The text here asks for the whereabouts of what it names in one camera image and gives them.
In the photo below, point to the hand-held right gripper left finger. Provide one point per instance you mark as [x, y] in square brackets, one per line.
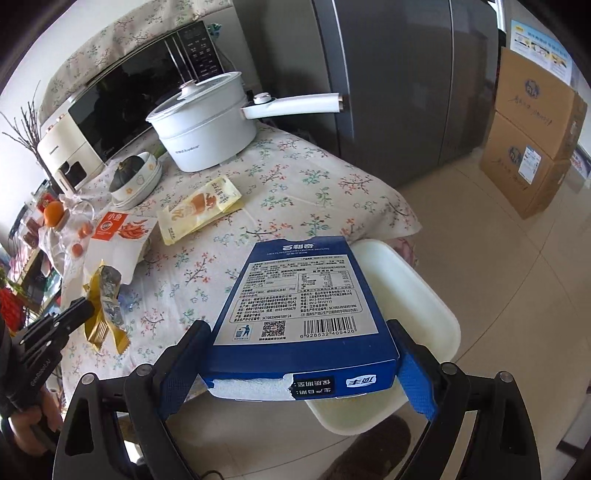
[178, 383]

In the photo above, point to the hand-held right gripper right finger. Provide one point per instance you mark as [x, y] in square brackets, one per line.
[418, 387]

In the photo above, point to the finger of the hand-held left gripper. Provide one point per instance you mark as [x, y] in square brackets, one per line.
[69, 318]

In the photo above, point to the gold foil wrapper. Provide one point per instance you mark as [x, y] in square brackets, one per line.
[106, 314]

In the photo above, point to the cream plastic bin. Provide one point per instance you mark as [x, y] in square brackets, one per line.
[415, 300]

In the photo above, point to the blue biscuit box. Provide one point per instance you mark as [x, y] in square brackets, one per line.
[295, 295]

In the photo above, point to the yellow snack packet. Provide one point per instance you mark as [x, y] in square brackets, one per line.
[198, 207]

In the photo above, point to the person's left forearm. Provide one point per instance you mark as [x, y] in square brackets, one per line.
[14, 464]

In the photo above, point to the person's left hand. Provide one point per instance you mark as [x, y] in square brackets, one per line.
[25, 424]

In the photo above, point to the small red tomato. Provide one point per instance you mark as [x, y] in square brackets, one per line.
[84, 229]
[77, 249]

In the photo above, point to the clear plastic bag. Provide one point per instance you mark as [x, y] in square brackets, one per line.
[60, 240]

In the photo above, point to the brown slipper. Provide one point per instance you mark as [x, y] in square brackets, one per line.
[364, 452]

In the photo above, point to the orange and white snack packet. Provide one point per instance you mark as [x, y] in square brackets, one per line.
[120, 240]

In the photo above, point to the orange fruit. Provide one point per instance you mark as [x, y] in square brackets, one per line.
[53, 214]

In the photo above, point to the pink floral cloth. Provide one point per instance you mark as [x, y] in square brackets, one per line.
[402, 251]

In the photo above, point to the white floral bowl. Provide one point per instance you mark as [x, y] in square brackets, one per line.
[138, 189]

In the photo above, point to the dark green squash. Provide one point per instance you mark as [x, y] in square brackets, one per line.
[123, 173]

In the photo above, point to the small white bowl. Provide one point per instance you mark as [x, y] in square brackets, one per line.
[147, 160]

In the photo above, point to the dried branches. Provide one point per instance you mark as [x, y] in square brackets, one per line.
[25, 129]

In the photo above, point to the black microwave oven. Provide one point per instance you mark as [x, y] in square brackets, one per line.
[115, 106]

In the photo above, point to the white electric pot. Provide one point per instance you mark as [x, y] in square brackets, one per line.
[203, 138]

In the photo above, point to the floral tablecloth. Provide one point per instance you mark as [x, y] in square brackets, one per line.
[300, 184]

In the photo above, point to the glass pot lid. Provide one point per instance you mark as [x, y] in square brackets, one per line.
[188, 87]

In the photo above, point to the dark purple box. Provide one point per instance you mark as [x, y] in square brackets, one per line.
[582, 161]

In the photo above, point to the grey refrigerator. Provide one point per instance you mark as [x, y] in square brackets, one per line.
[369, 83]

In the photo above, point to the blue and white wall poster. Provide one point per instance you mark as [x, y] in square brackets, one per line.
[540, 46]

